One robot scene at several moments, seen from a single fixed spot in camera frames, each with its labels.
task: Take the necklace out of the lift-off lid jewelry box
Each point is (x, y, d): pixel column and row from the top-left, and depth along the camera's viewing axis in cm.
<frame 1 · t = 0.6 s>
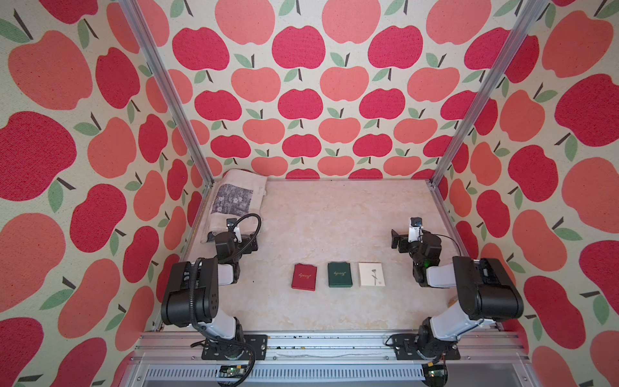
left hand: (245, 235, 95), fingers open
right hand: (408, 233, 94), fingers open
red jewelry box: (304, 276, 88), point 4 cm above the table
green jewelry box: (339, 274, 88), point 4 cm above the table
cream lift-off box lid: (371, 274, 88), point 4 cm above the table
folded beige patterned cloth: (238, 193, 110), point 7 cm above the table

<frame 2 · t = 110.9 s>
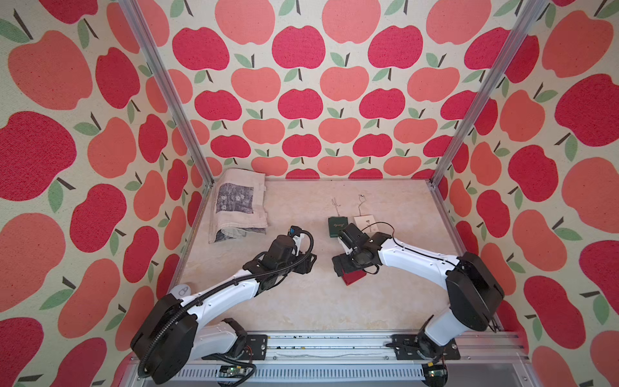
left hand: (312, 260, 82), fingers open
right hand: (346, 268, 87), fingers open
red jewelry box: (352, 276, 89), point 3 cm above the table
green jewelry box: (335, 224, 101), point 5 cm above the table
cream lift-off box lid: (363, 222, 104), point 4 cm above the table
the other named things where they were.

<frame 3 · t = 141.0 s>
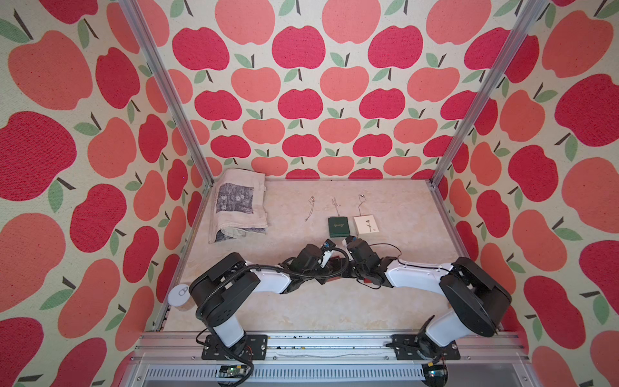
left hand: (334, 270, 88), fingers closed
right hand: (335, 271, 89), fingers closed
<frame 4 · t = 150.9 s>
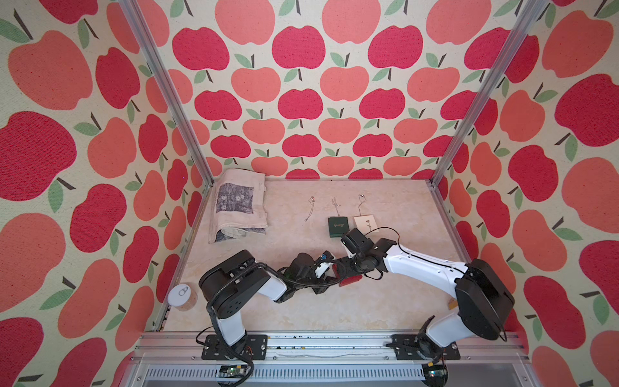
left hand: (333, 279, 88), fingers open
right hand: (346, 272, 86), fingers open
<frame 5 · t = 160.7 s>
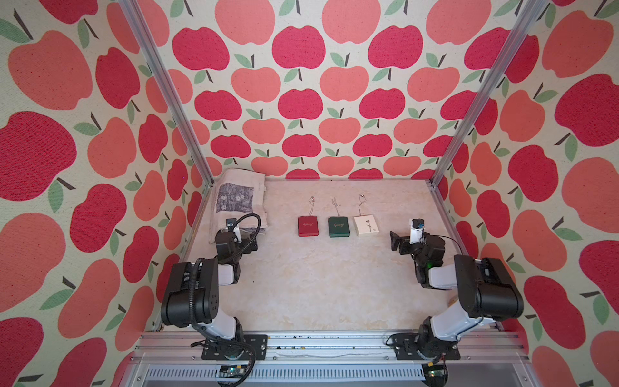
left hand: (244, 235, 95), fingers open
right hand: (406, 235, 94), fingers open
red jewelry box: (308, 226, 103), point 3 cm above the table
the other named things where they were.

